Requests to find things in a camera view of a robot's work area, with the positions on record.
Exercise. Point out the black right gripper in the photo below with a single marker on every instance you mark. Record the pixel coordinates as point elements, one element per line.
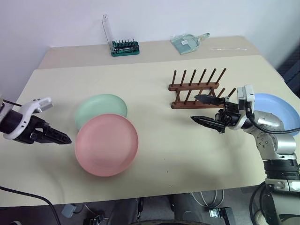
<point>230,116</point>

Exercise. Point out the clear plastic strip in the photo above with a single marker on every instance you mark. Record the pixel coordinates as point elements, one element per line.
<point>228,49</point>

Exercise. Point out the wooden dish rack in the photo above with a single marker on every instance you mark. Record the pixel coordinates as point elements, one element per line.
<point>197,93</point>

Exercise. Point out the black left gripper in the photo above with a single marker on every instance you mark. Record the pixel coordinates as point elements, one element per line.
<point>26,131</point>

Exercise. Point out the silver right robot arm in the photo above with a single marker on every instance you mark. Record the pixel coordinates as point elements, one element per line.
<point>276,143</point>

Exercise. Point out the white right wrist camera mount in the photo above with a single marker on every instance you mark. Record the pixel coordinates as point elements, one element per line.
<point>246,96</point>

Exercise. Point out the grey box under table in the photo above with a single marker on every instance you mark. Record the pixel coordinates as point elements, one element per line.
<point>69,210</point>

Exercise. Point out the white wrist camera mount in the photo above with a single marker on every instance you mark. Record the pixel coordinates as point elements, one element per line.
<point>246,96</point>
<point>35,106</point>

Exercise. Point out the green screwdriver bit set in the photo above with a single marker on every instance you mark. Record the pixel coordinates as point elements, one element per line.
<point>125,47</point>

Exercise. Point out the black metal bracket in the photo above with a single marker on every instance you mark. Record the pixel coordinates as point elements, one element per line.
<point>221,214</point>

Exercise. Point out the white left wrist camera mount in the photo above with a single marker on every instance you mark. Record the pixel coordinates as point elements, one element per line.
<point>35,106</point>

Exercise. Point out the green plate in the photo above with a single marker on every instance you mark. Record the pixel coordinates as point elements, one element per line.
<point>100,107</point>

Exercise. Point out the clear green dustpan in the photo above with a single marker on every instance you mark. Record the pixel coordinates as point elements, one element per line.
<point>187,43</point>

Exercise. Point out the blue plate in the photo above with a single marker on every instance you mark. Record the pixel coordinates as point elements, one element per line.
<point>279,107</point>

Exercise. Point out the pink plate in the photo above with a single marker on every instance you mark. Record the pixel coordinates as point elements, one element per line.
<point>106,144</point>

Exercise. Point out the black ribbed object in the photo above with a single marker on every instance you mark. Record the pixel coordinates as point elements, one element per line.
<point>290,70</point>

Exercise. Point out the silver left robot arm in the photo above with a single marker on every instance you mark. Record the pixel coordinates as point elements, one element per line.
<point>9,122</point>

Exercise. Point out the dark rounded shape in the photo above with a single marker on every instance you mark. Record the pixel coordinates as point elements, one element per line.
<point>159,211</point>

